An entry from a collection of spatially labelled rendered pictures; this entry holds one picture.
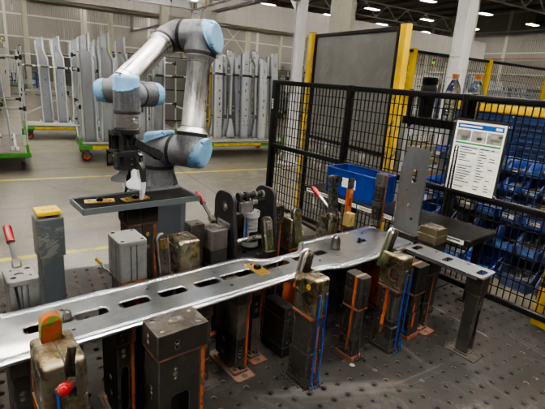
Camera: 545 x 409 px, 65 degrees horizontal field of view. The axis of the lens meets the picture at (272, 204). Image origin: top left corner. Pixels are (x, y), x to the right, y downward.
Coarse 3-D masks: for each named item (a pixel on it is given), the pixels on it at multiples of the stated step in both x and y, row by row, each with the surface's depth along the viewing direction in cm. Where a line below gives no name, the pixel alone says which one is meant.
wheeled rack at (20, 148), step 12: (24, 96) 605; (0, 108) 593; (12, 108) 601; (24, 108) 608; (24, 120) 613; (12, 132) 754; (0, 144) 664; (12, 144) 668; (24, 144) 682; (0, 156) 607; (12, 156) 614; (24, 156) 622; (24, 168) 631
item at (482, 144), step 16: (464, 128) 176; (480, 128) 171; (496, 128) 166; (464, 144) 177; (480, 144) 172; (496, 144) 167; (448, 160) 183; (464, 160) 178; (480, 160) 173; (496, 160) 168; (464, 176) 179; (480, 176) 174; (496, 176) 169; (464, 192) 180; (480, 192) 174
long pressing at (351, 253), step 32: (288, 256) 139; (320, 256) 141; (352, 256) 143; (128, 288) 111; (160, 288) 112; (192, 288) 114; (224, 288) 115; (256, 288) 117; (0, 320) 94; (32, 320) 94; (96, 320) 96; (128, 320) 97; (0, 352) 83
